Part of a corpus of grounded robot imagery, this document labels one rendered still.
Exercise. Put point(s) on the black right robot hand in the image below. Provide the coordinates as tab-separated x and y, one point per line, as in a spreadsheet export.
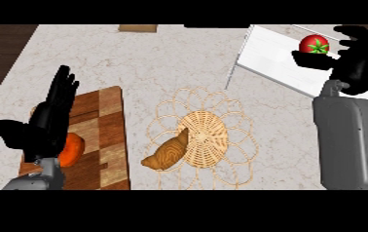
353	67

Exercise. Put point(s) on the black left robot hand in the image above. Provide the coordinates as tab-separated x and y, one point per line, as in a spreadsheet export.
51	112

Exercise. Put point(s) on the red tomato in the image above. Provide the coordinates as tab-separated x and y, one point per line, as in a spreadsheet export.
314	44

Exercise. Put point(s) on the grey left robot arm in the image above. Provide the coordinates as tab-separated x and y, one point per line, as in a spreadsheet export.
41	177

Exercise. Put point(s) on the white tiered shelf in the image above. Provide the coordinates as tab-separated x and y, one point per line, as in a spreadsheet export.
283	60

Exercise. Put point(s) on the woven wicker placemat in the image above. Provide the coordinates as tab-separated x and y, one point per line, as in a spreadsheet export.
204	140

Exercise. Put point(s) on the orange fruit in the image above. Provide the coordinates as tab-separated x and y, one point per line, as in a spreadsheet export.
73	149

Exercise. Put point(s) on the brown wooden cutting board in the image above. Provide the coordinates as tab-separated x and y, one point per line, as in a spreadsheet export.
98	138

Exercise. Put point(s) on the brown croissant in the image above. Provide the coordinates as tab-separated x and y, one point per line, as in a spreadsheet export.
169	153

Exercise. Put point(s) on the tan wooden block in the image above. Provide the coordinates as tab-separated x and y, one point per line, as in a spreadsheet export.
138	28

